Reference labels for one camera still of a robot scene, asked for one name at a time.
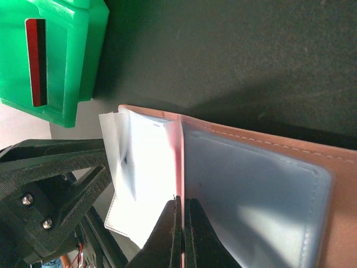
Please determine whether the left green plastic bin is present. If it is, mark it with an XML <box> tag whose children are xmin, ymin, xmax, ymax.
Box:
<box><xmin>1</xmin><ymin>1</ymin><xmax>109</xmax><ymax>127</ymax></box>

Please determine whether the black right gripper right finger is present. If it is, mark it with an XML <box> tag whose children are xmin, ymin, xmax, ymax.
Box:
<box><xmin>184</xmin><ymin>199</ymin><xmax>241</xmax><ymax>268</ymax></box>

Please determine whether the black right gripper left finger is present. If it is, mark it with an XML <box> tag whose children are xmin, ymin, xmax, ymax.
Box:
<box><xmin>126</xmin><ymin>196</ymin><xmax>182</xmax><ymax>268</ymax></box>

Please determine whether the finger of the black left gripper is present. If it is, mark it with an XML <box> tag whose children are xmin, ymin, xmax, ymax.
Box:
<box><xmin>1</xmin><ymin>139</ymin><xmax>111</xmax><ymax>260</ymax></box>

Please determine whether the tan leather card holder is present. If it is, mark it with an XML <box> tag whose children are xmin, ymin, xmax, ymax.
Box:
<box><xmin>99</xmin><ymin>106</ymin><xmax>356</xmax><ymax>267</ymax></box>

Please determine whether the red white card stack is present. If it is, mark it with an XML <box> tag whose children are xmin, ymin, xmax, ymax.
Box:
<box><xmin>25</xmin><ymin>18</ymin><xmax>47</xmax><ymax>107</ymax></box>

